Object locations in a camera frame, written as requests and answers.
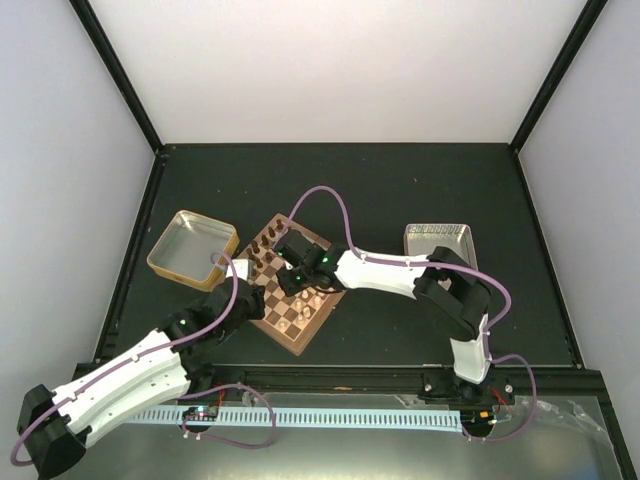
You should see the small circuit board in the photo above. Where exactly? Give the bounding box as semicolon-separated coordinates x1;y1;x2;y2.
183;406;219;422

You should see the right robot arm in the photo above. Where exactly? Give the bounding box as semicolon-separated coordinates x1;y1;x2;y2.
272;229;491;403

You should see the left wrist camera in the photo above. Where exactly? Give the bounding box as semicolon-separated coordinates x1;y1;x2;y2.
226;259;255;282

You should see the light blue cable duct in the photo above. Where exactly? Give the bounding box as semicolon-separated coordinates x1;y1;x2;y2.
128;405;462;433

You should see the purple cable loop front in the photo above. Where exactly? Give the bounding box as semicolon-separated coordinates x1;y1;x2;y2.
180;382;277;450

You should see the wooden chess board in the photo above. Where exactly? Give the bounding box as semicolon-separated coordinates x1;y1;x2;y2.
239;213;344;356

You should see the black front rail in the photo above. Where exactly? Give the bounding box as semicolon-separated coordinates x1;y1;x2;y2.
190;365;608;405

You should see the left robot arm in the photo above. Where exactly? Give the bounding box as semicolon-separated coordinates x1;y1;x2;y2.
10;278;265;478

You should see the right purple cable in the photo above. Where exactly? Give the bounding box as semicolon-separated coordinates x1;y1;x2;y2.
287;185;539;381

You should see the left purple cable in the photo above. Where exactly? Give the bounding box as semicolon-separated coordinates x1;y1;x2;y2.
9;251;240;469

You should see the dark chess pieces group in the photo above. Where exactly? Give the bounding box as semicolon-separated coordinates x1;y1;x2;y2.
244;219;284;268

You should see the gold metal tin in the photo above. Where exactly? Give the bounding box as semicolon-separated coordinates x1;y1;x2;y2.
147;210;239;292

